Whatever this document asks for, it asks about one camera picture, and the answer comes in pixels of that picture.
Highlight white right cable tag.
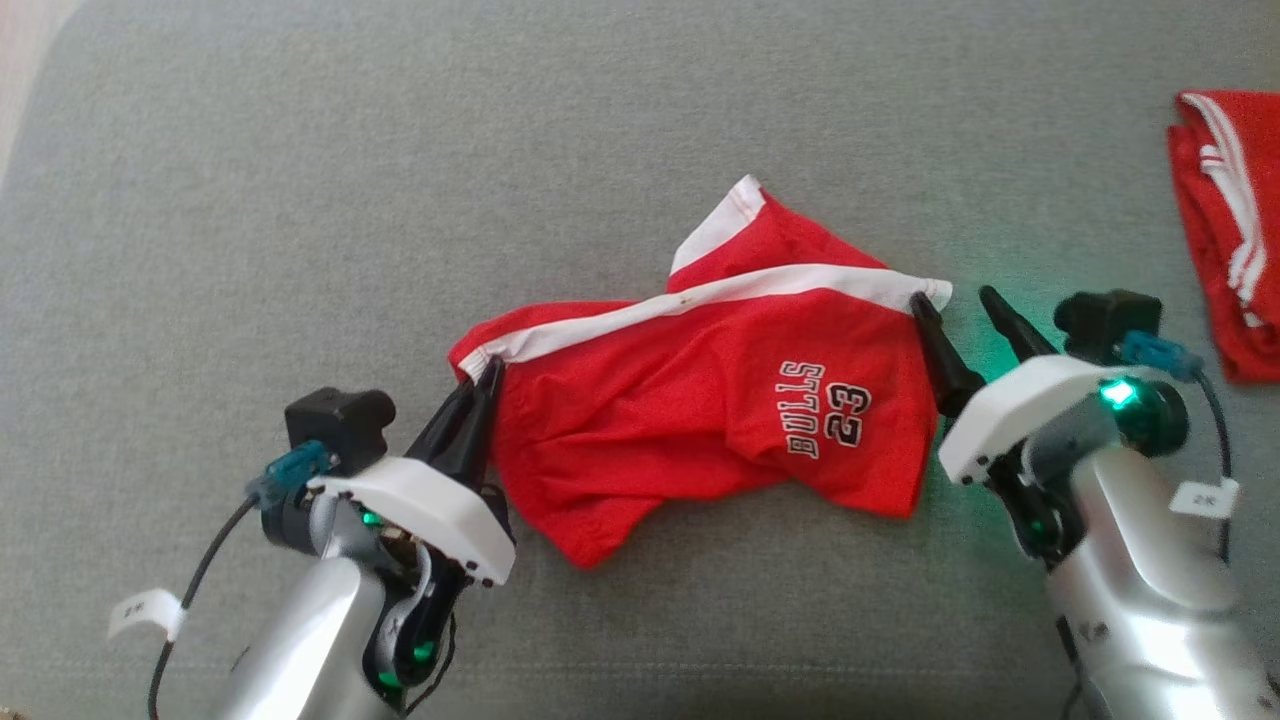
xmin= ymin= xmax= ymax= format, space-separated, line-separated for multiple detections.
xmin=1167 ymin=477 xmax=1242 ymax=520

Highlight white cable tag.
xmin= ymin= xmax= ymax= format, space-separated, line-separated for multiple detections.
xmin=107 ymin=587 xmax=188 ymax=644
xmin=1167 ymin=477 xmax=1242 ymax=520

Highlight white left cable tag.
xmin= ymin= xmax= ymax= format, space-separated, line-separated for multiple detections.
xmin=107 ymin=587 xmax=188 ymax=644

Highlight red jersey with white trim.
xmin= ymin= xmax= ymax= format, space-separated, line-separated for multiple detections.
xmin=1167 ymin=90 xmax=1280 ymax=385

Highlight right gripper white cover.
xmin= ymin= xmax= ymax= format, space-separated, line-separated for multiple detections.
xmin=908 ymin=285 xmax=1191 ymax=572

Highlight cable with teal connector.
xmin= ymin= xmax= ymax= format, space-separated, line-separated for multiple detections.
xmin=1118 ymin=331 xmax=1234 ymax=563
xmin=147 ymin=440 xmax=337 ymax=720

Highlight left cable with teal connector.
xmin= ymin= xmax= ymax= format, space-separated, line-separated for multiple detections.
xmin=147 ymin=440 xmax=337 ymax=720

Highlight red Bulls 23 shorts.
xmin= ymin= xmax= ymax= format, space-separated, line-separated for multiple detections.
xmin=448 ymin=175 xmax=954 ymax=570

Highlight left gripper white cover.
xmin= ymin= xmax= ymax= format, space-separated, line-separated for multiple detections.
xmin=308 ymin=355 xmax=517 ymax=701

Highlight right cable with teal connector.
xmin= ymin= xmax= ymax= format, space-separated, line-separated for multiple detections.
xmin=1118 ymin=331 xmax=1234 ymax=563

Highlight grey sofa seat cushion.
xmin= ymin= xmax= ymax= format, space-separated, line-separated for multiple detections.
xmin=0 ymin=0 xmax=1280 ymax=720

